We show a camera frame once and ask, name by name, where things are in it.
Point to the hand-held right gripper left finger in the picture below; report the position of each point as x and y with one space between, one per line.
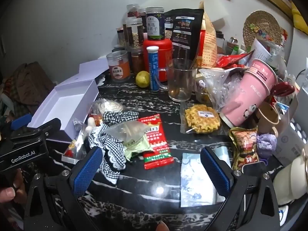
86 172

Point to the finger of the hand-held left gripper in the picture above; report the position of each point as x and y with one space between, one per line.
43 128
21 122

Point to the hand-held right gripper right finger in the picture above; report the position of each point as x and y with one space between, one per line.
215 173

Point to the black white gingham scrunchie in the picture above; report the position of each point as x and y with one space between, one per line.
108 146

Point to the white cardboard box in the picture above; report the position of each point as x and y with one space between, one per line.
69 101

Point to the green tea packet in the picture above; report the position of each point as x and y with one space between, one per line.
131 134

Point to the red snack packet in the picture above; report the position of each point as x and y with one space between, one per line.
157 144

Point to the clear bag of white pads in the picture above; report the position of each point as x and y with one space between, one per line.
105 106

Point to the person's left hand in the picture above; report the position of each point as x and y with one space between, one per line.
7 194

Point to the person's right hand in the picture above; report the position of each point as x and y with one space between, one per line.
161 226

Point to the pale blue wipe packet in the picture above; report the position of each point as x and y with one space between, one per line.
192 180

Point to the clear packet with red sweets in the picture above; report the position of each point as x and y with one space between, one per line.
74 146

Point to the cartoon print snack packet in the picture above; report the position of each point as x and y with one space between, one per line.
243 146

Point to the brown quilted jacket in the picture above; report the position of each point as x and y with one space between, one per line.
28 81

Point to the waffle cookie in clear packet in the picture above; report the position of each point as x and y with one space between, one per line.
202 119

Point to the purple wrapped candy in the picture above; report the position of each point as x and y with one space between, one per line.
266 143

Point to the beige cup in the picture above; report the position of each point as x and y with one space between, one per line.
267 119

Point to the white ceramic pot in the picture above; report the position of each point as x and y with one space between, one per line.
292 180

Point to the crumpled clear plastic bag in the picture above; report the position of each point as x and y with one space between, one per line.
216 89

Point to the pink paper cup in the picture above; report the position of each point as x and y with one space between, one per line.
250 93

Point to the clear jar with orange label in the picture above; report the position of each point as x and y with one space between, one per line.
118 67

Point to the glass mug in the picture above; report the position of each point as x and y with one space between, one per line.
179 81

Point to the red spoon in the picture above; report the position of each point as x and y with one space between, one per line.
282 89

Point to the yellow lemon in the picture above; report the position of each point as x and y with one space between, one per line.
142 79

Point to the red foil packets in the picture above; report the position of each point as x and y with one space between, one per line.
231 60

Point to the jar of brown powder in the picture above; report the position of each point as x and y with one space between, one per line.
137 61

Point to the jar of nuts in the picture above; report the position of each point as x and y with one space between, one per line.
120 37

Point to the blue tablet tube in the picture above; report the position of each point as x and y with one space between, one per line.
153 67

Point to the brown paper bag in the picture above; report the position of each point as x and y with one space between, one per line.
208 45

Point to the red canister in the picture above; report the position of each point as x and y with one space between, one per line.
163 53

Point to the tall jar of grains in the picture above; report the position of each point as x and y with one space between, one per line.
134 32

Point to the black coffee bag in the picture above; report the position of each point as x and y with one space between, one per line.
185 33

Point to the jar of red dried fruit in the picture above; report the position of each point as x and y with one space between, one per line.
132 10

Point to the woven straw hat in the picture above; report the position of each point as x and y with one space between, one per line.
261 27

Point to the dark label jar white lid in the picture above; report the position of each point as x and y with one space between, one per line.
155 24

